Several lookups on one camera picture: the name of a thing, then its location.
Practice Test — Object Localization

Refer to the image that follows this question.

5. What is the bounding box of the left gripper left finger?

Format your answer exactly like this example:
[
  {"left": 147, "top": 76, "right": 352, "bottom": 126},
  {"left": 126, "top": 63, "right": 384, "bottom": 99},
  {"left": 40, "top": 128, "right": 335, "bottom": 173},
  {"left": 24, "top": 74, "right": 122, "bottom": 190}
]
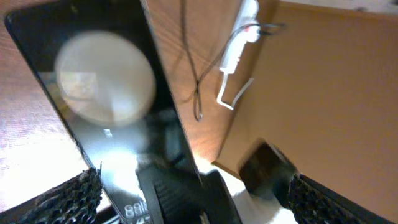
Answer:
[{"left": 1, "top": 168, "right": 103, "bottom": 224}]

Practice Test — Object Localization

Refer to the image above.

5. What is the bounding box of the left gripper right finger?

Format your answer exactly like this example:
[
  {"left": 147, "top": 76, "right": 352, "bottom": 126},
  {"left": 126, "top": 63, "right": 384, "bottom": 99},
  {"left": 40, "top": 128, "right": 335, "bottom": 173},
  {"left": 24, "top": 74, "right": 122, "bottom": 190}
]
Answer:
[{"left": 287, "top": 174, "right": 391, "bottom": 224}]

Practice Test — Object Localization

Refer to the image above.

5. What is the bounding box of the black charger cable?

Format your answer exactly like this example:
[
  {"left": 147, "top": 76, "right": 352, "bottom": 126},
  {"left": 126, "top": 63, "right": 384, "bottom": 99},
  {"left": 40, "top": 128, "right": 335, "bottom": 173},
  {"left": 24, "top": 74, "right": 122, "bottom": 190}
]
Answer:
[{"left": 179, "top": 0, "right": 287, "bottom": 122}]

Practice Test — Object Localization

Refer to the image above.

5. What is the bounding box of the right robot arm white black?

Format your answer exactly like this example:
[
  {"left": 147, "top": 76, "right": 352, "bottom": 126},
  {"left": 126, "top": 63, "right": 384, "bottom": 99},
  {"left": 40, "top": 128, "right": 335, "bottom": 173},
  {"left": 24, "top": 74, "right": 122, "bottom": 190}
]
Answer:
[{"left": 136, "top": 141, "right": 298, "bottom": 223}]

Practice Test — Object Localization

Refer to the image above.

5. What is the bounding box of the white charger adapter plug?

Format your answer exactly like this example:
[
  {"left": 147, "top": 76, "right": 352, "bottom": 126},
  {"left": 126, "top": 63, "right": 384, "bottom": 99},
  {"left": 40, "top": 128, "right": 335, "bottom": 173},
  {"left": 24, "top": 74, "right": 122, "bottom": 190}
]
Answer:
[{"left": 241, "top": 24, "right": 260, "bottom": 43}]

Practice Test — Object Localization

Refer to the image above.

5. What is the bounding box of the brown cardboard panel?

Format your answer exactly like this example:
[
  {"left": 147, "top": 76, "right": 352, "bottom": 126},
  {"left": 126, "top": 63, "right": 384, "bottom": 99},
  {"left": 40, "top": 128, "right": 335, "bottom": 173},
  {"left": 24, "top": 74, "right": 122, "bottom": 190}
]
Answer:
[{"left": 217, "top": 2, "right": 397, "bottom": 222}]

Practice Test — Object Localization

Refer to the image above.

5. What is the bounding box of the white power strip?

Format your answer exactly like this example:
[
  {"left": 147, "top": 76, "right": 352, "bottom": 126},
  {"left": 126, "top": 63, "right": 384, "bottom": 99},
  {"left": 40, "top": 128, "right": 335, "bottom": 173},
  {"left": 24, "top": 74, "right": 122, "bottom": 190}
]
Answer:
[{"left": 220, "top": 0, "right": 259, "bottom": 74}]

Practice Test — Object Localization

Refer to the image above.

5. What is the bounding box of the white power strip cord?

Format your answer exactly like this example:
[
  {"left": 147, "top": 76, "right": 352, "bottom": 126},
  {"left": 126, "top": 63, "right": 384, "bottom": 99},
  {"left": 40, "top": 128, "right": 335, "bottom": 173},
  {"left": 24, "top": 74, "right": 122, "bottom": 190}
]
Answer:
[{"left": 216, "top": 72, "right": 254, "bottom": 111}]

